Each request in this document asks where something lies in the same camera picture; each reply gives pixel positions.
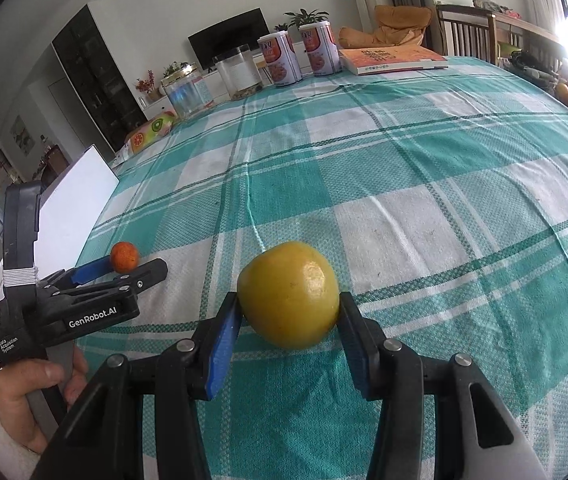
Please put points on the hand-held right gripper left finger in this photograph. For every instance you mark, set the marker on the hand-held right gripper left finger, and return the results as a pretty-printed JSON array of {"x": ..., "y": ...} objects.
[{"x": 224, "y": 345}]

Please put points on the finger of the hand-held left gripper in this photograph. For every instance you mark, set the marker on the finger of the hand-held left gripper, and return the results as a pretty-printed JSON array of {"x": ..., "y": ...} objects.
[
  {"x": 94, "y": 268},
  {"x": 144, "y": 275}
]

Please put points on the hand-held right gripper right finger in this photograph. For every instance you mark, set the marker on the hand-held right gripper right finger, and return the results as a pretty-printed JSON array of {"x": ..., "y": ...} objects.
[{"x": 358, "y": 350}]

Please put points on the small orange mandarin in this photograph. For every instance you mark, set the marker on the small orange mandarin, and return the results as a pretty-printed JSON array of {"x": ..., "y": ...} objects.
[{"x": 124, "y": 257}]

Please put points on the large yellow citrus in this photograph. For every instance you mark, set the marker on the large yellow citrus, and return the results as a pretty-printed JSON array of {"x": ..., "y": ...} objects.
[{"x": 289, "y": 295}]

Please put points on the person's left hand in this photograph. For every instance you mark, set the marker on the person's left hand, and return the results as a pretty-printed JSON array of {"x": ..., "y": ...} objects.
[{"x": 19, "y": 390}]

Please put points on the white foam board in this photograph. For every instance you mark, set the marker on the white foam board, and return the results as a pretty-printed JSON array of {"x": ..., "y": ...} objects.
[{"x": 79, "y": 200}]

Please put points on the fruit print cushion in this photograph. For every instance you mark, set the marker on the fruit print cushion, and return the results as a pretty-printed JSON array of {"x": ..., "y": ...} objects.
[{"x": 149, "y": 135}]

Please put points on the clear jar with gold lid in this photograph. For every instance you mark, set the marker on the clear jar with gold lid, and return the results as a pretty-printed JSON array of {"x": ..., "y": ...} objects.
[{"x": 189, "y": 95}]

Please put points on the black glass cabinet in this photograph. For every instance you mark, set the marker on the black glass cabinet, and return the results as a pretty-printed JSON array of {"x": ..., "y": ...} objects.
[{"x": 96, "y": 80}]

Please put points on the red flower arrangement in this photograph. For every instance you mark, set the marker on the red flower arrangement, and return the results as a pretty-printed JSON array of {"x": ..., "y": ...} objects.
[{"x": 146, "y": 85}]

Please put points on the teal checked tablecloth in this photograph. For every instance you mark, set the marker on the teal checked tablecloth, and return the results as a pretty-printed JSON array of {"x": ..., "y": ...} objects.
[{"x": 413, "y": 160}]

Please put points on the green potted plant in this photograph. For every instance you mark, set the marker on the green potted plant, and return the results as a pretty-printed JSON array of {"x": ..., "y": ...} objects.
[{"x": 176, "y": 69}]

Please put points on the clear jar with white label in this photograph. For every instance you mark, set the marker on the clear jar with white label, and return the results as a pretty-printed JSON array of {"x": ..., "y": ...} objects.
[{"x": 239, "y": 72}]

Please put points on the black television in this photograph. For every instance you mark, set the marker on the black television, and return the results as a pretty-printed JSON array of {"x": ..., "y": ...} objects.
[{"x": 229, "y": 37}]

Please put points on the white and orange canister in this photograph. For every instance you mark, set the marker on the white and orange canister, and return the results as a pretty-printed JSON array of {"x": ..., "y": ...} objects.
[
  {"x": 319, "y": 50},
  {"x": 280, "y": 60}
]

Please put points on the small potted plant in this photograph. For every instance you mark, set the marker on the small potted plant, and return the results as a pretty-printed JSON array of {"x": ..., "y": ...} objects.
[{"x": 281, "y": 27}]

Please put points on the orange cover book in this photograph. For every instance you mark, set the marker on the orange cover book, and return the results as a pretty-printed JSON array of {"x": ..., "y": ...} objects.
[{"x": 393, "y": 58}]

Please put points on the large leafy potted plant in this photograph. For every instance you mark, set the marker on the large leafy potted plant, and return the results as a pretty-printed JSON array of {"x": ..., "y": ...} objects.
[{"x": 306, "y": 17}]

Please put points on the orange fabric cushion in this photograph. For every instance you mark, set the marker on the orange fabric cushion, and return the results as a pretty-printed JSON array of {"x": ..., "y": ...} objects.
[{"x": 393, "y": 25}]

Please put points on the wooden chair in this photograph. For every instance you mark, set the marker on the wooden chair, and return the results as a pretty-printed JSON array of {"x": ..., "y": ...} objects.
[{"x": 463, "y": 30}]

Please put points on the framed wall picture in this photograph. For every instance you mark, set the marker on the framed wall picture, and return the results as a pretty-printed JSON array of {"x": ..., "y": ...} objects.
[{"x": 23, "y": 135}]

